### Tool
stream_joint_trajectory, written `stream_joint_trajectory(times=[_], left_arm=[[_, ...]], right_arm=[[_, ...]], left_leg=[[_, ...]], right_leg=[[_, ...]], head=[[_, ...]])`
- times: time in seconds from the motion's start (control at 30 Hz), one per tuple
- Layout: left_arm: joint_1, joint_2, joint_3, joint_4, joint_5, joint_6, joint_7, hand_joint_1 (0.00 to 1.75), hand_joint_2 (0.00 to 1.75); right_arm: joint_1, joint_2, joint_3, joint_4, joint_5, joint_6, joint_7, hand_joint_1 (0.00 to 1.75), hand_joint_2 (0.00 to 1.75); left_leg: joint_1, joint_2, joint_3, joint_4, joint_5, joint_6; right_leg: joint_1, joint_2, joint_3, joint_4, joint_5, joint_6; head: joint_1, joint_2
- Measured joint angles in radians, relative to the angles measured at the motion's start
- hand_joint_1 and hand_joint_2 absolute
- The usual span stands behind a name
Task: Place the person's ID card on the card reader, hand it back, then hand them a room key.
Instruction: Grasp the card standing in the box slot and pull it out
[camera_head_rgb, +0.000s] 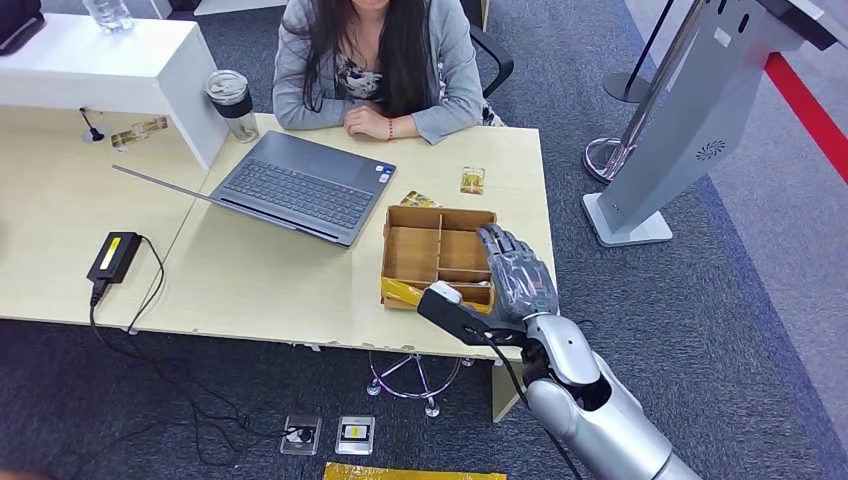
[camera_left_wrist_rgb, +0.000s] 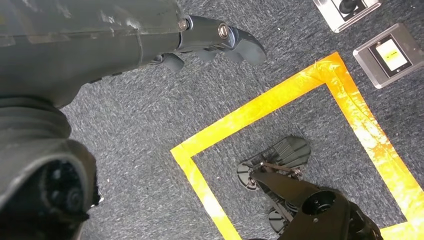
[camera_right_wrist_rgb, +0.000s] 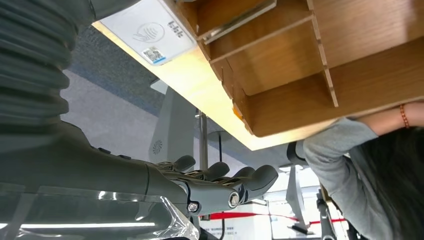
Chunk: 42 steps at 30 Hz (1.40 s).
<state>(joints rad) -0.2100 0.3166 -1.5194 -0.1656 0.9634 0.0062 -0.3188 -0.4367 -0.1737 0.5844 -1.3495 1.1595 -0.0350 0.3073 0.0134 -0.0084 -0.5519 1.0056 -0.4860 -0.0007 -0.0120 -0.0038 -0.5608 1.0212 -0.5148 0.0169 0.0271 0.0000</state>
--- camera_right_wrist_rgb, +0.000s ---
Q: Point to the grey kiosk stand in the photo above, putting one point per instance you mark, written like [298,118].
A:
[172,132]

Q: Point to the yellow tape strip on box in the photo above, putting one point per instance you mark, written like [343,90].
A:
[238,113]

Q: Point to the black stanchion post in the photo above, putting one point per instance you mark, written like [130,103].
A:
[326,215]

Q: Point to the grey white card reader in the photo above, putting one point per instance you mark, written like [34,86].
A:
[149,33]

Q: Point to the red barrier belt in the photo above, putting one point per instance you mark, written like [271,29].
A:
[238,215]

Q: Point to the wooden compartment box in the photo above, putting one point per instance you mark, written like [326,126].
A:
[281,66]

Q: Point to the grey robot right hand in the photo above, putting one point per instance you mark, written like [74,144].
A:
[82,172]

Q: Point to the white background counter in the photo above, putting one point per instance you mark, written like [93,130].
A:
[251,230]

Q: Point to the person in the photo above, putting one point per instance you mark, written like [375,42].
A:
[338,172]

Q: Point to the light wood desk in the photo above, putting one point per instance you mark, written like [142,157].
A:
[205,92]

